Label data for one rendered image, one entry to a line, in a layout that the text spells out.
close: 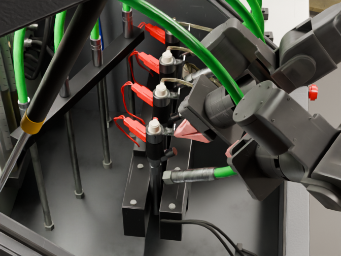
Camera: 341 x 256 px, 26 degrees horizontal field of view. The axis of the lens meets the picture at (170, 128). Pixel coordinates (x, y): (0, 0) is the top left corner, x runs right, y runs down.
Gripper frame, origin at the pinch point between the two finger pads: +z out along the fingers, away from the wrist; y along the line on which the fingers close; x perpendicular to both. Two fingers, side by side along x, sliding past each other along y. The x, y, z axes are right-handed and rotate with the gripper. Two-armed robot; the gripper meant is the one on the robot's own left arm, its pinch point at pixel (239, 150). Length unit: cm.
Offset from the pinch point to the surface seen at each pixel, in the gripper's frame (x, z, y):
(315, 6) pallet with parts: 43, 183, -132
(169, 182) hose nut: 1.0, 12.0, 7.1
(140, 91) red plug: -8.2, 29.9, -2.7
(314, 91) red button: 22, 54, -42
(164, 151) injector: 0.3, 22.9, 2.1
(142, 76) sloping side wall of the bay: -5, 54, -12
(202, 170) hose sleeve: 0.9, 6.1, 3.9
